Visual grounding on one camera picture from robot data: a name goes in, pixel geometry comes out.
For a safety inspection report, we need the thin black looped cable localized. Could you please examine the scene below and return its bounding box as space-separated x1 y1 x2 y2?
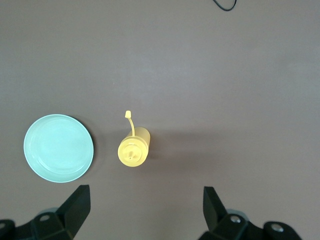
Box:
212 0 239 12

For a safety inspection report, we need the pale green plate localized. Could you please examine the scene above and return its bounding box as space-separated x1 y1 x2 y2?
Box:
23 114 95 184

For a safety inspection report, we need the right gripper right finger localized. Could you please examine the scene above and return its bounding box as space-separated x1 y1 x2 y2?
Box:
197 186 305 240

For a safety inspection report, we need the yellow squeeze bottle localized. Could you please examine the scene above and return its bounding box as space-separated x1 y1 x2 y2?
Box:
117 110 151 168

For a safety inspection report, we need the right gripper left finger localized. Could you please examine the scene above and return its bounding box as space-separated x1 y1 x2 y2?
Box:
0 184 91 240

